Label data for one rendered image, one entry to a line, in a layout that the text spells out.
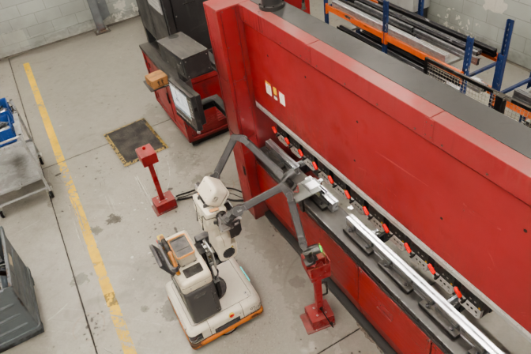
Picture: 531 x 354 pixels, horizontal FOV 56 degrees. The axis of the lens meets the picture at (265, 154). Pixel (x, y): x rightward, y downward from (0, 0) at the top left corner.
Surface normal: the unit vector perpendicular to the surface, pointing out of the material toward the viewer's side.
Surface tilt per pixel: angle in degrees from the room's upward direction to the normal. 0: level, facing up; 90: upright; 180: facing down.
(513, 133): 0
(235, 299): 0
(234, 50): 90
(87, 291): 0
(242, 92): 90
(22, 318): 90
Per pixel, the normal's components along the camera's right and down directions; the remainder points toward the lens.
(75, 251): -0.12, -0.77
